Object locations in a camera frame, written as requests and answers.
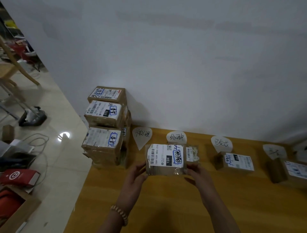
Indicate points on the small clear-wrapped parcel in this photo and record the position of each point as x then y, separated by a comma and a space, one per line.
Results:
192, 153

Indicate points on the person's left forearm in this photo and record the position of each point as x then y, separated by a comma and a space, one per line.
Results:
120, 218

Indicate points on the person's right thumb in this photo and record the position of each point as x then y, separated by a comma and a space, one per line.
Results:
190, 173

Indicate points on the person's right forearm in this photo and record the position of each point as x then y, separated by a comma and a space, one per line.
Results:
220, 213

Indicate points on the cardboard parcel blue-scribbled label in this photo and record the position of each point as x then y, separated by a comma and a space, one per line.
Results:
102, 139

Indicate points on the red cloth item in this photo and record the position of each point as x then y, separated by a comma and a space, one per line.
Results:
8, 204

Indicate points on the black and white shoe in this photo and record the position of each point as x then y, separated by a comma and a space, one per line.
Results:
33, 118

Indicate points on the person's right hand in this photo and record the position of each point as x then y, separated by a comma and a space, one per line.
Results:
203, 182

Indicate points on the cardboard parcel black-patch label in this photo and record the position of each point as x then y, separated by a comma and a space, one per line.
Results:
104, 112

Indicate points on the small brown cardboard box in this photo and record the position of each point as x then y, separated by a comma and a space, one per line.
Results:
7, 133

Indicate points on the white box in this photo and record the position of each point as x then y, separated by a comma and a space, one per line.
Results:
16, 147

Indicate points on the crumpled taped cardboard parcel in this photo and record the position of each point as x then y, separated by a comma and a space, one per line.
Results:
105, 158

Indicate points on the tall cardboard parcel white label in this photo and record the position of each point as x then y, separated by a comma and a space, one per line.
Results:
287, 171

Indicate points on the cardboard parcel red-marked label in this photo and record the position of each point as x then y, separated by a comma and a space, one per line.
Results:
108, 94

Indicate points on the person's left hand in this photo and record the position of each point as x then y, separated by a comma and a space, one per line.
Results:
132, 182

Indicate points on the red packet with white circle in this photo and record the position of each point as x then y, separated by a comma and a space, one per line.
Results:
18, 177

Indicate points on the cardboard parcel with taped label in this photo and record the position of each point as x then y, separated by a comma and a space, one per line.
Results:
165, 158

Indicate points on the person's left thumb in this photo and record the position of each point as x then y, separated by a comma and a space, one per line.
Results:
144, 176

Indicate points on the white teardrop paper sign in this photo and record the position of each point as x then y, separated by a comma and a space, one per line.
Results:
176, 137
221, 144
274, 151
142, 136

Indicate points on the dark cloth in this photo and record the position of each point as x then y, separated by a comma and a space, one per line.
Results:
16, 161

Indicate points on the brown cardboard parcel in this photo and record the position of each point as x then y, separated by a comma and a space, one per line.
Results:
127, 129

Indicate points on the open cardboard box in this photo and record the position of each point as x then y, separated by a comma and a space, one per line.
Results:
26, 211

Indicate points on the wooden chair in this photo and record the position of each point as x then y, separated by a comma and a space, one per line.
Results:
14, 69

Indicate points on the flat cardboard parcel white label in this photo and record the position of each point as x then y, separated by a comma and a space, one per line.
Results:
236, 162

